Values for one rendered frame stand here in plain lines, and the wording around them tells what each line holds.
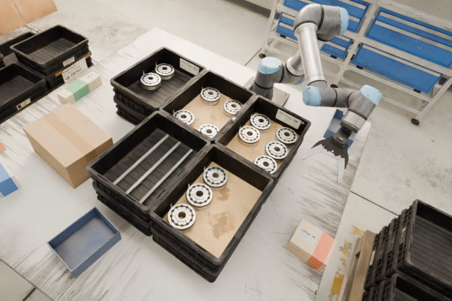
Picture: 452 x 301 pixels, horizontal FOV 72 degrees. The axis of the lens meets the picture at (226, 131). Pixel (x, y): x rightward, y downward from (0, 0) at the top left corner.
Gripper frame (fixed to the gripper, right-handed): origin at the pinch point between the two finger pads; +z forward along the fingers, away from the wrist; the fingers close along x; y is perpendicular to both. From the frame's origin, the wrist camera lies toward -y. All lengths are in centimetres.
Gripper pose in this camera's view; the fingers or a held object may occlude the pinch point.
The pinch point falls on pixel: (318, 172)
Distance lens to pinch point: 119.7
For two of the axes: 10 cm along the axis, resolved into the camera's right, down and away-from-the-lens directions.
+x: -7.9, -5.3, 3.1
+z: -5.2, 8.5, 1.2
